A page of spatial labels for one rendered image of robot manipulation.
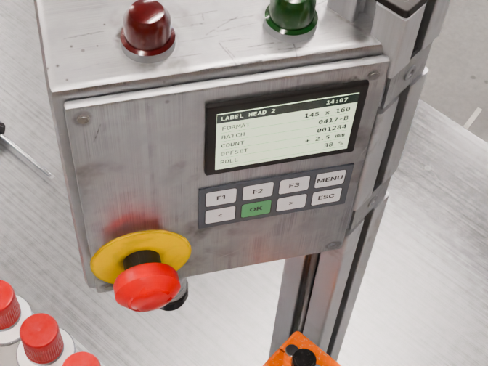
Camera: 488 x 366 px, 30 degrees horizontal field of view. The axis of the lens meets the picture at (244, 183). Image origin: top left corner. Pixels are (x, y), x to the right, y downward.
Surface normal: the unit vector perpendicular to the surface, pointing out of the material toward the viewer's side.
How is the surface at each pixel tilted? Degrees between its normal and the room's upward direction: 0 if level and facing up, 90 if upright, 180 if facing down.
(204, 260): 90
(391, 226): 0
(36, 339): 2
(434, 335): 0
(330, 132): 90
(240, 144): 90
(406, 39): 90
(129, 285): 55
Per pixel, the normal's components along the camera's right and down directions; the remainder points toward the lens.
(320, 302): -0.66, 0.59
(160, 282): 0.45, 0.19
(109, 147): 0.23, 0.80
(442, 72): 0.04, -0.57
